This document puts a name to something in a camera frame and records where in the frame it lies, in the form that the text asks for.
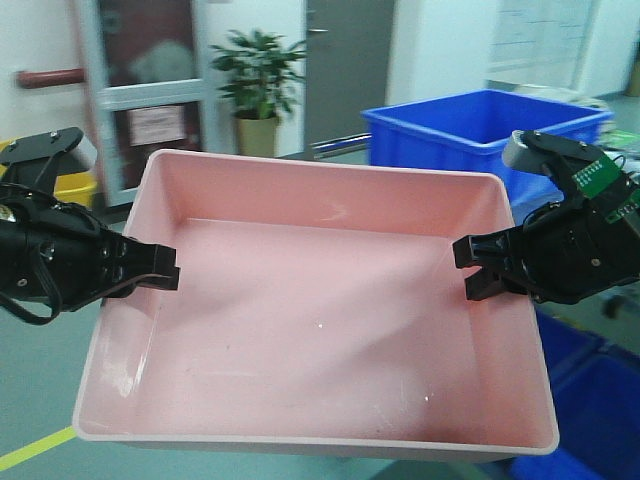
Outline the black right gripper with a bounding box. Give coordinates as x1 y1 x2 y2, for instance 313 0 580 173
452 203 639 304

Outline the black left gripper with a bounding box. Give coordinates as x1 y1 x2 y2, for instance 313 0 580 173
1 192 180 313

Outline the pink plastic bin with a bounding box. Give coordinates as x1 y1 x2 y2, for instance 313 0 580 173
72 150 559 462

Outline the green circuit board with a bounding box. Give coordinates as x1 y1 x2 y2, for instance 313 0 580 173
572 154 639 224

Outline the large blue plastic crate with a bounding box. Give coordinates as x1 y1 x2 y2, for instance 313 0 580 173
362 89 613 205

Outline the blue crate lower right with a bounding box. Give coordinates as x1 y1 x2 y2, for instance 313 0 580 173
509 312 639 479

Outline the potted plant yellow pot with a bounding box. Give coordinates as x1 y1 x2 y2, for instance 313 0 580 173
210 29 307 158

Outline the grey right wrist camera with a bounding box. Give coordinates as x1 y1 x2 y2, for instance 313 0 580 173
502 130 605 176

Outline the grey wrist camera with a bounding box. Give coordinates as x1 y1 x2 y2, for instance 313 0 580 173
502 130 605 176
1 127 98 175

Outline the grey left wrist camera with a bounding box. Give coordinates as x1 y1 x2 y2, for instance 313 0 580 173
1 127 98 175

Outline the red wall pipe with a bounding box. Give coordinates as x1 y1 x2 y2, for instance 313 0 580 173
14 68 85 90

